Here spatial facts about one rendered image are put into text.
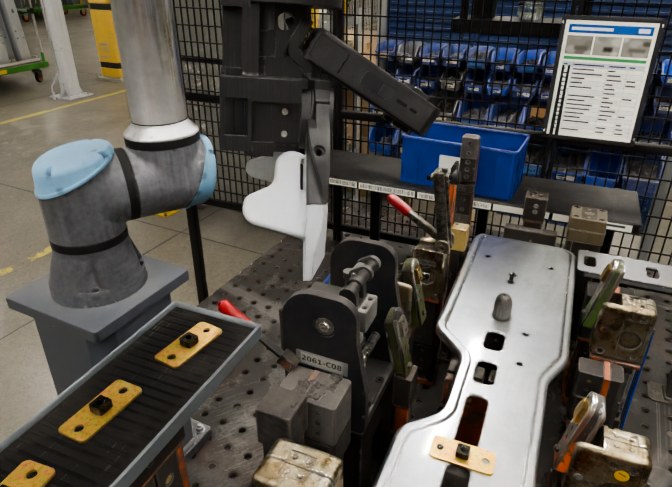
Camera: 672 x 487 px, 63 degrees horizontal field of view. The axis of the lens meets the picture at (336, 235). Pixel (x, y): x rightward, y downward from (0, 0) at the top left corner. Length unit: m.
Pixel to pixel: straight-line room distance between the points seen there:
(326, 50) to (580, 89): 1.22
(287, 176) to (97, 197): 0.52
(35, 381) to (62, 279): 1.75
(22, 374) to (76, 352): 1.77
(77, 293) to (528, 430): 0.69
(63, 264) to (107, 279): 0.07
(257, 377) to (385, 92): 1.02
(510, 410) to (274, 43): 0.64
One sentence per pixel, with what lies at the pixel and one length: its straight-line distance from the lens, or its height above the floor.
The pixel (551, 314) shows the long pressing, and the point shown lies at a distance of 1.09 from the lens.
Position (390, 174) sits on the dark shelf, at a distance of 1.57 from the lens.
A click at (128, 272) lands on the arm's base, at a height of 1.14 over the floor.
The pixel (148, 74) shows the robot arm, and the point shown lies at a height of 1.43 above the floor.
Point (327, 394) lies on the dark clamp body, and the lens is 0.75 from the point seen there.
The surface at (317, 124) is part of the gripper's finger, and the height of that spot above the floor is 1.49.
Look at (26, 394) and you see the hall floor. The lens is 2.63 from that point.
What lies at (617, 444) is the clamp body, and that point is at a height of 1.05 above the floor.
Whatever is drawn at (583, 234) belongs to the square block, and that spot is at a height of 1.02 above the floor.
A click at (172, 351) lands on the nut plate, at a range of 0.71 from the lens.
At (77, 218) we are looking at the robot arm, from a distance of 0.89.
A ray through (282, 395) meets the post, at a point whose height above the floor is 1.10.
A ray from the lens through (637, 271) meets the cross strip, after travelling 1.31.
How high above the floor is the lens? 1.59
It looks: 27 degrees down
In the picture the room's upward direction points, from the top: straight up
